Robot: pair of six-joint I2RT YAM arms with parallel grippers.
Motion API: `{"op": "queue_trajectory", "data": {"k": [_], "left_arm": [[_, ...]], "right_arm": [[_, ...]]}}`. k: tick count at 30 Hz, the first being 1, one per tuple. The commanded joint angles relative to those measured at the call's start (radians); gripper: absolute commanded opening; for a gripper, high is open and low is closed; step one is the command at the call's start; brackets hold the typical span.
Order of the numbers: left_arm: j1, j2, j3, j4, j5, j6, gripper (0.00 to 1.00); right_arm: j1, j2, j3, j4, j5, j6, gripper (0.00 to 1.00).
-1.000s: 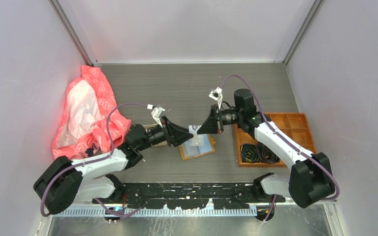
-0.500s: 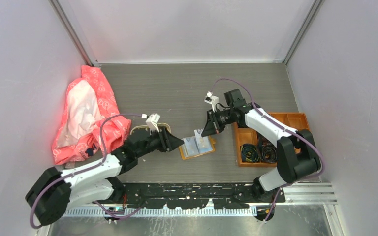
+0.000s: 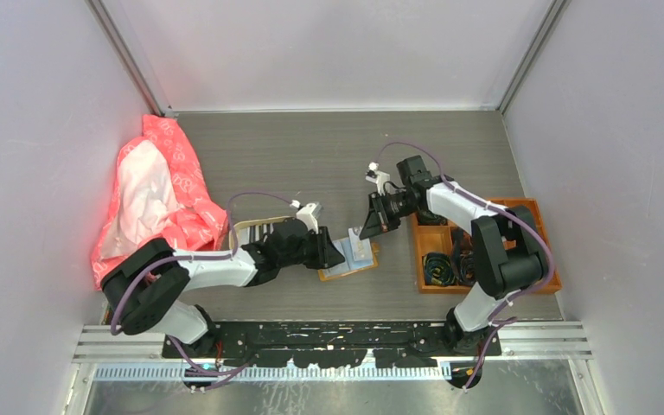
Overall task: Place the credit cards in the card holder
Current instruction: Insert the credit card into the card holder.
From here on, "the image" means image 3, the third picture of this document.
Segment rolled dark belt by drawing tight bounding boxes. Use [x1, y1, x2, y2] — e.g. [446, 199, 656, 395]
[422, 252, 456, 287]
[451, 228, 476, 287]

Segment rolled dark belt right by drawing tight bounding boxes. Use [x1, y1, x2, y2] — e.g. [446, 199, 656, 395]
[451, 228, 476, 287]

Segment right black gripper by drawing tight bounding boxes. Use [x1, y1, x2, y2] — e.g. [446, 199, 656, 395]
[361, 190, 421, 240]

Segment rolled dark belt left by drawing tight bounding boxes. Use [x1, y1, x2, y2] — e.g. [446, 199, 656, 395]
[422, 252, 456, 287]

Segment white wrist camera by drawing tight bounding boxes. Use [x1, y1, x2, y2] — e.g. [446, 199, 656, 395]
[365, 162, 390, 195]
[290, 200, 322, 233]

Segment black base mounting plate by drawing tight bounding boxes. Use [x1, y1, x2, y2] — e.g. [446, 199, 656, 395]
[155, 317, 501, 388]

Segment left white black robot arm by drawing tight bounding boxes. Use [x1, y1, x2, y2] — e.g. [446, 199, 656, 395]
[100, 218, 346, 357]

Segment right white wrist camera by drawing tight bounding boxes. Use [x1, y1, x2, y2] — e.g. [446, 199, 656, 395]
[365, 162, 390, 195]

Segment cards in beige tray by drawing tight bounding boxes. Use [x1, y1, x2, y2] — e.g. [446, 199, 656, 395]
[235, 222, 278, 246]

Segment white patterned card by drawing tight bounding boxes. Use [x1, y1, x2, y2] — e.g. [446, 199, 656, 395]
[348, 227, 373, 262]

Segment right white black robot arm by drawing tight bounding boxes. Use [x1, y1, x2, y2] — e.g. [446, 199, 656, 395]
[359, 156, 555, 355]

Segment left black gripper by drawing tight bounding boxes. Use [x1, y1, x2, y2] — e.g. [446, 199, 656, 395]
[278, 226, 344, 269]

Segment pink white crumpled cloth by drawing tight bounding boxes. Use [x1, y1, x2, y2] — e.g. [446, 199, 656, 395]
[90, 115, 227, 289]

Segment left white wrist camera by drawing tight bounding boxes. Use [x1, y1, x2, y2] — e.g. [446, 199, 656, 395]
[290, 200, 322, 233]

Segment orange leather card holder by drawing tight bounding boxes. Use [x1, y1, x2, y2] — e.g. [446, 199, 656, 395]
[317, 238, 380, 282]

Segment orange wooden compartment tray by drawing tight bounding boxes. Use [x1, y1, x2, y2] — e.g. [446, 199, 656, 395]
[411, 198, 563, 295]

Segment beige oval card tray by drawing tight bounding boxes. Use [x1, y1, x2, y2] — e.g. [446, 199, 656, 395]
[228, 216, 294, 253]

